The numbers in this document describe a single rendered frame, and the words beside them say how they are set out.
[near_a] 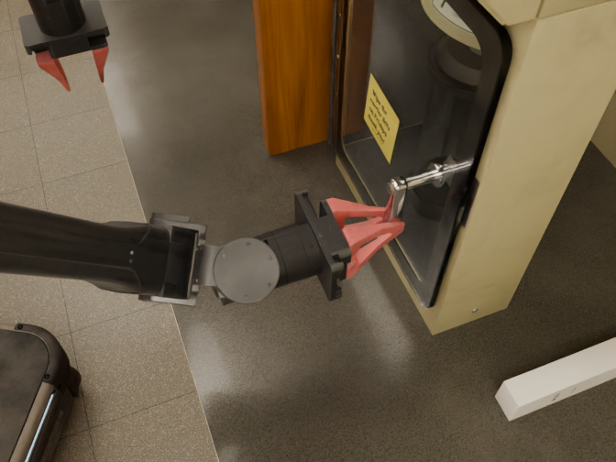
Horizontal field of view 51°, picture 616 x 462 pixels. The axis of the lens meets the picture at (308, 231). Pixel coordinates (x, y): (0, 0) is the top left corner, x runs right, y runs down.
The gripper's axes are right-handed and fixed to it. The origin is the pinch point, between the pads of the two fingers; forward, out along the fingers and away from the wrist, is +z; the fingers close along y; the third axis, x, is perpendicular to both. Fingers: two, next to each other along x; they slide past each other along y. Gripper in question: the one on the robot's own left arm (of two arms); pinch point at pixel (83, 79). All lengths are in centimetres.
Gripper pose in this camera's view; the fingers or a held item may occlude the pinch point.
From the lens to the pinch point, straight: 95.4
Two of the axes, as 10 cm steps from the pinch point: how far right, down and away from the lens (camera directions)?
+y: 9.3, -3.0, 2.1
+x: -3.7, -7.4, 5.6
